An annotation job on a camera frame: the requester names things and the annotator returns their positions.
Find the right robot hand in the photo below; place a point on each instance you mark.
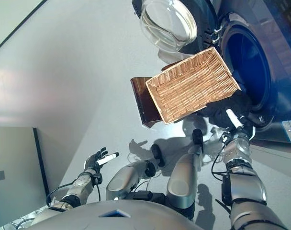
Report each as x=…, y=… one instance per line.
x=246, y=133

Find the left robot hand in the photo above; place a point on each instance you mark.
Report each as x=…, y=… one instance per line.
x=94, y=161

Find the black cloth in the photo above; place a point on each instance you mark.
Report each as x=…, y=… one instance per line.
x=219, y=115

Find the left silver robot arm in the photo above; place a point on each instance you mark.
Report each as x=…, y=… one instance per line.
x=73, y=191

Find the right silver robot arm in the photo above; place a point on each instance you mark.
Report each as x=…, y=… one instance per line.
x=246, y=187

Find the grey front-load washing machine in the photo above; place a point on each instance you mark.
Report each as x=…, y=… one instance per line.
x=279, y=60

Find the round glass washing machine door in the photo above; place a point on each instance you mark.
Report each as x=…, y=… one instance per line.
x=169, y=24

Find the left silver robot leg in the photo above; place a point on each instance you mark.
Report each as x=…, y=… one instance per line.
x=126, y=177

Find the silver robot leg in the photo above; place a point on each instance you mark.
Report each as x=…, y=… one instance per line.
x=181, y=182
x=126, y=177

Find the silver robot torso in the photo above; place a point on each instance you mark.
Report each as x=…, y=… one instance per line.
x=112, y=218

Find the wicker laundry basket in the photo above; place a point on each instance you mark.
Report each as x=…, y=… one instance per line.
x=191, y=88

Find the brown glossy side table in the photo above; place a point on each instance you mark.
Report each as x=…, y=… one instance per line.
x=145, y=105

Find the right silver robot leg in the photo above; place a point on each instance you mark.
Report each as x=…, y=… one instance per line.
x=181, y=182

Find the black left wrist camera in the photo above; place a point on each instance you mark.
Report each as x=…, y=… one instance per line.
x=97, y=179

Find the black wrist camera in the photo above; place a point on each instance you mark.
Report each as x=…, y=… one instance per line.
x=225, y=138
x=97, y=179

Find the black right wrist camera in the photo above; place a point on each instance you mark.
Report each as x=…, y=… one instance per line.
x=225, y=138

